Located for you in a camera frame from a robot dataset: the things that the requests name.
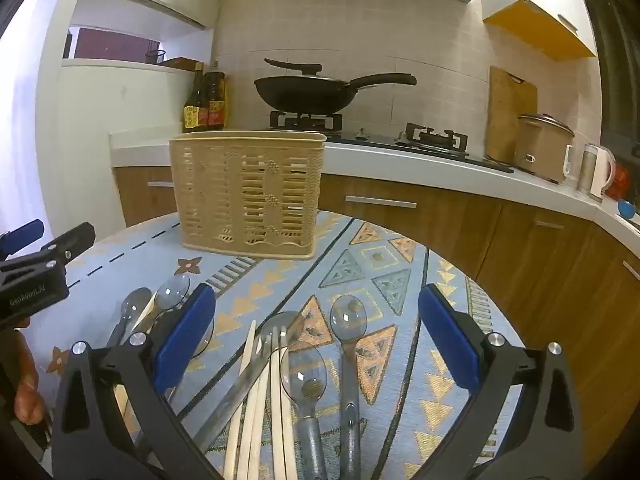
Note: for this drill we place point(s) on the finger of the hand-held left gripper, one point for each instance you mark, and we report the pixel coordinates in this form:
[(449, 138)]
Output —
[(70, 245), (22, 236)]

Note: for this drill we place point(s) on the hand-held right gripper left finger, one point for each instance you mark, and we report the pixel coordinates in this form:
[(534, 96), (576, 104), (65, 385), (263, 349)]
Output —
[(182, 335)]

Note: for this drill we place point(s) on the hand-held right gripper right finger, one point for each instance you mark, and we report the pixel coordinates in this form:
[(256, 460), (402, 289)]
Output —
[(450, 340)]

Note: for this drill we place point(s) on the clear plastic spoon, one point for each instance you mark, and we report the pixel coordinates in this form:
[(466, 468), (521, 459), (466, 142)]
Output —
[(302, 375), (172, 290), (135, 302), (348, 317), (206, 342)]

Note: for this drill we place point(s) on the wooden chopstick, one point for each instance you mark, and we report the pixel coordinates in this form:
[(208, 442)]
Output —
[(235, 445), (145, 312), (288, 452), (276, 435), (252, 435)]

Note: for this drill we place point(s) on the beige plastic utensil basket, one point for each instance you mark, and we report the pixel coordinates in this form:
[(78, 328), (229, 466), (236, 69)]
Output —
[(240, 195)]

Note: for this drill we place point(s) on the person's left hand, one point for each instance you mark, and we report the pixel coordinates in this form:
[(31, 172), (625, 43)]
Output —
[(27, 385)]

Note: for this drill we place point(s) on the wooden base cabinet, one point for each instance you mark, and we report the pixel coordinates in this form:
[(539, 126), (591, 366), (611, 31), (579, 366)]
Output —
[(450, 232)]

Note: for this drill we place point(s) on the yellow label sauce bottle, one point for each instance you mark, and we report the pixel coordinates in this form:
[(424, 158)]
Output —
[(192, 110)]

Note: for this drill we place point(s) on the red label sauce bottle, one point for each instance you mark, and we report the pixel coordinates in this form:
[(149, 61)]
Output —
[(217, 105)]

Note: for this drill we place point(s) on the beige rice cooker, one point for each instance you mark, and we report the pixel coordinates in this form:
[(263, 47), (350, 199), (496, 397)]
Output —
[(542, 152)]

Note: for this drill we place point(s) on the wooden box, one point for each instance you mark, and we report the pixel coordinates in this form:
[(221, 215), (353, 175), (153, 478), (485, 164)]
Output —
[(177, 63)]

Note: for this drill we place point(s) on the black gas stove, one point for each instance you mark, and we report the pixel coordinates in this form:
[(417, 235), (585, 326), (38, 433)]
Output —
[(380, 141)]

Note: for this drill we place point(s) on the small blue bowl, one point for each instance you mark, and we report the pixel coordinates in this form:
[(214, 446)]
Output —
[(626, 208)]

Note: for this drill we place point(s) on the white electric kettle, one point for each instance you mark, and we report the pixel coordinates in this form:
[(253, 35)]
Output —
[(600, 170)]

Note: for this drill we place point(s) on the red container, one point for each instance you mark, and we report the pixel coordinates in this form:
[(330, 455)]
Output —
[(621, 182)]

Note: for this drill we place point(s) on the wooden cutting board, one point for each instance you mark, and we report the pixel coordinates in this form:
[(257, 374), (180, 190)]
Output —
[(505, 110)]

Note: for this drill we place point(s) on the black wok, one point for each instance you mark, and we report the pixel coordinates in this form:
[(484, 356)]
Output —
[(300, 96)]

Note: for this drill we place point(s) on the glass wok lid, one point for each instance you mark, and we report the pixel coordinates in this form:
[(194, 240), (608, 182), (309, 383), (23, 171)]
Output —
[(295, 66)]

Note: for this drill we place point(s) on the white yellow wall cabinet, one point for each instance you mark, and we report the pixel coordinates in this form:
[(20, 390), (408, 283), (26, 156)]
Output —
[(542, 27)]

